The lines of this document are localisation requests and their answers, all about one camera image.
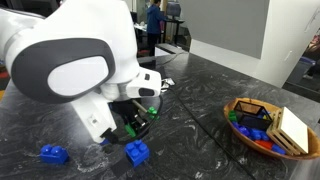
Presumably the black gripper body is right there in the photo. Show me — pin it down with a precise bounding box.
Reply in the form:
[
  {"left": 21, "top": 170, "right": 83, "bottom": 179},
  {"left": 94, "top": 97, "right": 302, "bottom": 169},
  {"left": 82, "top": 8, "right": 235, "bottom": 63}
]
[{"left": 109, "top": 99, "right": 149, "bottom": 128}]

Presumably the blue two-stud block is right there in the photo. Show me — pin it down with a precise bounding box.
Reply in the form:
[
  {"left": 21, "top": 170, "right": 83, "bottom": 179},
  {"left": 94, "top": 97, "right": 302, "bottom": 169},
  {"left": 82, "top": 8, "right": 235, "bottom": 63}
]
[{"left": 39, "top": 143, "right": 70, "bottom": 165}]

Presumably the blue four-stud block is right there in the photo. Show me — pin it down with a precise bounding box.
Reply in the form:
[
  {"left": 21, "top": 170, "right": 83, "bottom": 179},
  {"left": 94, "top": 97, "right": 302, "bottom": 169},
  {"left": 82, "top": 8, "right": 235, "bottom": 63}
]
[{"left": 124, "top": 139, "right": 151, "bottom": 168}]

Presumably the small green toy block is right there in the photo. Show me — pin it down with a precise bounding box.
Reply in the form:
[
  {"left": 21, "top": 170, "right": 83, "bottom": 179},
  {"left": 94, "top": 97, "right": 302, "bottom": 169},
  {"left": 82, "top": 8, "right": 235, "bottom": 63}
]
[{"left": 228, "top": 110, "right": 238, "bottom": 123}]

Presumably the small blue toy block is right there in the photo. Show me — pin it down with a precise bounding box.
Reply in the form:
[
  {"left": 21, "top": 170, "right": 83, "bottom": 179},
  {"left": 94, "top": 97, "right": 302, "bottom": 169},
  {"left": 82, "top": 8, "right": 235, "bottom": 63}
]
[
  {"left": 249, "top": 128, "right": 270, "bottom": 142},
  {"left": 271, "top": 143, "right": 287, "bottom": 156},
  {"left": 232, "top": 120, "right": 252, "bottom": 138}
]

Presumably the small red toy block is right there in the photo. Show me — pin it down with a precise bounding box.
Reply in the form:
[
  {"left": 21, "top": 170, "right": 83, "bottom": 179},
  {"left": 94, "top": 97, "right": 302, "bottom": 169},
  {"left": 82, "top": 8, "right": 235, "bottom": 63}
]
[{"left": 254, "top": 139, "right": 276, "bottom": 151}]

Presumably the black tape patch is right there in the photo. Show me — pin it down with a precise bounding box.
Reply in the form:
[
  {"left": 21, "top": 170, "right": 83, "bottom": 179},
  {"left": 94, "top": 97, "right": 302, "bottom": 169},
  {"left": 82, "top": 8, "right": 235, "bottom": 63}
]
[{"left": 109, "top": 155, "right": 133, "bottom": 179}]

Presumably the white paper tag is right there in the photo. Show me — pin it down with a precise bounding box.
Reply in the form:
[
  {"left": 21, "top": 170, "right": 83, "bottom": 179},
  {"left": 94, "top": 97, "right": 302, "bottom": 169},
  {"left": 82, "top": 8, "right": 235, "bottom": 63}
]
[{"left": 159, "top": 77, "right": 176, "bottom": 93}]

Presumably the black standing desk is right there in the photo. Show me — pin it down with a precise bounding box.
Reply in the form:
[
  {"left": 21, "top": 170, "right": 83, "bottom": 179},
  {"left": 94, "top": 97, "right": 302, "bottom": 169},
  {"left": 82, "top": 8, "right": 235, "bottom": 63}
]
[{"left": 163, "top": 18, "right": 186, "bottom": 46}]

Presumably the person in blue top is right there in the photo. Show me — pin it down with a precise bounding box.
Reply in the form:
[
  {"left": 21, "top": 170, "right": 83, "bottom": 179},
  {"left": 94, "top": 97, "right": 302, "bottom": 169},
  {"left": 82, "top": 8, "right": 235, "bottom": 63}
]
[{"left": 145, "top": 0, "right": 168, "bottom": 57}]

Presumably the dark computer monitor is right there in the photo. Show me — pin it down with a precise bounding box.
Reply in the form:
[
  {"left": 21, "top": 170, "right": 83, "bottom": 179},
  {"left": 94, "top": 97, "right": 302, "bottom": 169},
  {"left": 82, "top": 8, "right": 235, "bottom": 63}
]
[{"left": 166, "top": 1, "right": 183, "bottom": 19}]

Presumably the wooden slatted crate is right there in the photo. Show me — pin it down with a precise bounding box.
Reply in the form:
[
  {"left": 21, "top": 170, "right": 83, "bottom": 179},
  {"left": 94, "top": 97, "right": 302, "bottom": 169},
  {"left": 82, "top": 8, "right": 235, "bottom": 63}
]
[{"left": 265, "top": 106, "right": 310, "bottom": 157}]

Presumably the grey bin with blue rim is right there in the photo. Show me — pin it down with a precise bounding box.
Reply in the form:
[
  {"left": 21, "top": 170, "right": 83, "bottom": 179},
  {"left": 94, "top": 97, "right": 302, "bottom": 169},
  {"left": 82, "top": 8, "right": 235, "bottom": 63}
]
[{"left": 287, "top": 56, "right": 316, "bottom": 85}]

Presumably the wooden bowl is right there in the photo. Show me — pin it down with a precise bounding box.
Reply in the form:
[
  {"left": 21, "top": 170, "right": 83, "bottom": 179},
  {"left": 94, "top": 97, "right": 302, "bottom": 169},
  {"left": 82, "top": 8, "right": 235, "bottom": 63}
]
[{"left": 223, "top": 97, "right": 320, "bottom": 161}]

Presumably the black wire prism frame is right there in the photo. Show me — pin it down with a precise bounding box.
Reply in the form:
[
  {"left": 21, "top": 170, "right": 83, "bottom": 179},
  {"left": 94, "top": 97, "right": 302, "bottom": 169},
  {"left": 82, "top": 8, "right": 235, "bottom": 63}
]
[{"left": 233, "top": 100, "right": 274, "bottom": 132}]

